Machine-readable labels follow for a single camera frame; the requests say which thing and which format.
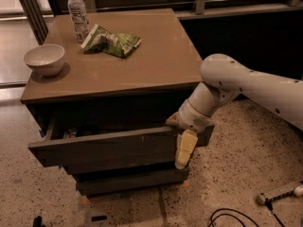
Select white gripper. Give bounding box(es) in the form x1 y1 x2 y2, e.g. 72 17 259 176
166 100 213 169

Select grey top drawer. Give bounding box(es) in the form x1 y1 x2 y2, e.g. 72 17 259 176
27 116 216 176

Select grey drawer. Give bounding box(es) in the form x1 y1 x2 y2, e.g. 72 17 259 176
76 167 189 196
27 116 216 176

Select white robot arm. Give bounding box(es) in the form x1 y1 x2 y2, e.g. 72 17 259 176
167 54 303 169

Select brown drawer cabinet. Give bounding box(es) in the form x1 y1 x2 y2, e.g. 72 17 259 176
21 9 202 183

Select grey bottom drawer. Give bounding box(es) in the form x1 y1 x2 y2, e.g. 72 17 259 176
76 167 189 196

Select green snack bag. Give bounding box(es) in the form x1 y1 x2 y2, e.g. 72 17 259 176
80 25 142 59

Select black tape piece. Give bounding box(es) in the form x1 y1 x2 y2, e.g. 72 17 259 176
91 216 107 221

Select white power strip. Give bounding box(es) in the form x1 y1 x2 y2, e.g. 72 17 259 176
256 182 303 205

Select clear plastic water bottle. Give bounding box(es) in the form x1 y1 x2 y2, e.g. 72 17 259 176
67 0 89 44

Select white ceramic bowl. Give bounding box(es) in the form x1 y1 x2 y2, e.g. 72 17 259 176
24 44 65 78

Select black object on floor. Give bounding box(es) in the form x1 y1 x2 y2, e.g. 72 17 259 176
32 216 42 227

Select black cable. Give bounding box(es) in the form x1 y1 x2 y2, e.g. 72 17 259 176
207 201 287 227

